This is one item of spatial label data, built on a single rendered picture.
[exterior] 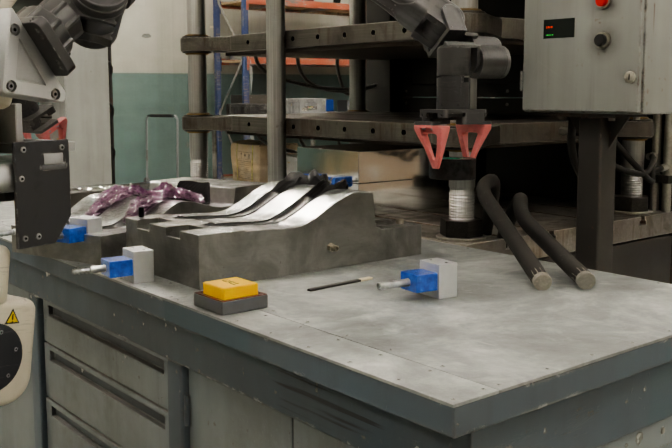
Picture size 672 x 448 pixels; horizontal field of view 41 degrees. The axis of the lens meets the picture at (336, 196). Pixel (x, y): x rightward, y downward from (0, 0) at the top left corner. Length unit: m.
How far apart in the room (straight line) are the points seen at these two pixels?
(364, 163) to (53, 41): 1.26
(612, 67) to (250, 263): 0.86
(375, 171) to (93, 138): 3.84
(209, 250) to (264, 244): 0.11
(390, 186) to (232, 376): 1.16
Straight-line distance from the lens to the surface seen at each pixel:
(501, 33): 2.17
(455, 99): 1.51
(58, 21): 1.29
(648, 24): 1.90
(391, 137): 2.26
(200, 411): 1.51
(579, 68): 1.96
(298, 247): 1.56
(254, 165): 7.84
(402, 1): 1.55
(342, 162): 2.39
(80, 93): 6.00
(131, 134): 9.46
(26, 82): 1.27
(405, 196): 2.47
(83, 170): 6.03
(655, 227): 2.57
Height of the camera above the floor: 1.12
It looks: 7 degrees down
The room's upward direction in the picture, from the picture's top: straight up
